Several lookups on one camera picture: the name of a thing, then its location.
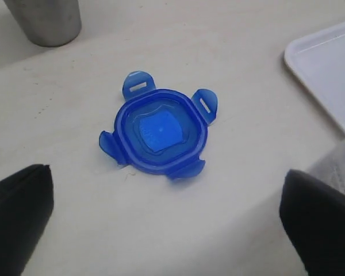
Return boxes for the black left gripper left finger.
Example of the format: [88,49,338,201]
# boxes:
[0,164,53,275]

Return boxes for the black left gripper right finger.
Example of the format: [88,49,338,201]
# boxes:
[279,170,345,275]

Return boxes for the blue plastic lid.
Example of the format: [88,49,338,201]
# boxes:
[99,71,218,179]

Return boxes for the stainless steel cup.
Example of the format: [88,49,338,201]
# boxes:
[4,0,82,47]

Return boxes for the clear plastic container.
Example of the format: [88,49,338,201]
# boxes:
[308,139,345,195]

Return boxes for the white plastic tray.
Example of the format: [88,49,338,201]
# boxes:
[284,22,345,134]

